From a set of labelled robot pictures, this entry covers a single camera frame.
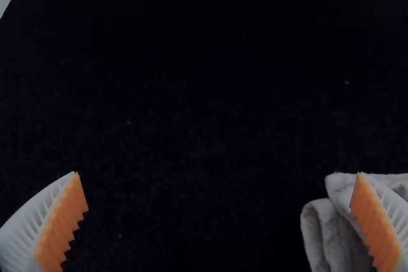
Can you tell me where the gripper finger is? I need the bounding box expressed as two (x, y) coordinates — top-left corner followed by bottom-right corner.
(0, 171), (90, 272)
(349, 171), (408, 272)

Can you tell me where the pale towel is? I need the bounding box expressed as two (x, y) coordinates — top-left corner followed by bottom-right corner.
(300, 171), (408, 272)

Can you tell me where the black mat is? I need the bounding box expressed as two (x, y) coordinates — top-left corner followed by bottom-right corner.
(0, 0), (408, 272)

